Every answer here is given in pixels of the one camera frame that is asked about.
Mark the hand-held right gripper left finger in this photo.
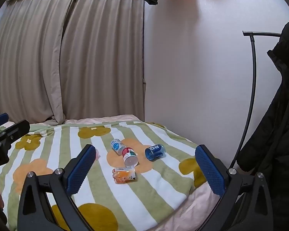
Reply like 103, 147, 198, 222
17, 144, 97, 231

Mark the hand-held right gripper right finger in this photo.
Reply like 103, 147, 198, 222
195, 144, 274, 231

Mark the red and white can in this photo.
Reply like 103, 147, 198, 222
122, 146, 138, 167

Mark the blue can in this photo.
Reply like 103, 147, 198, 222
145, 144, 165, 161

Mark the striped floral blanket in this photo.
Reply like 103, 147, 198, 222
0, 121, 208, 231

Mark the beige curtain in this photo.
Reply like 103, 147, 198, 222
59, 0, 145, 121
0, 0, 81, 126

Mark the black coat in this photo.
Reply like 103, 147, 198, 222
236, 21, 289, 231

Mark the black clothes rack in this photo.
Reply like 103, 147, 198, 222
228, 31, 283, 169

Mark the black hanging cord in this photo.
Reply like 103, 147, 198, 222
142, 0, 146, 123

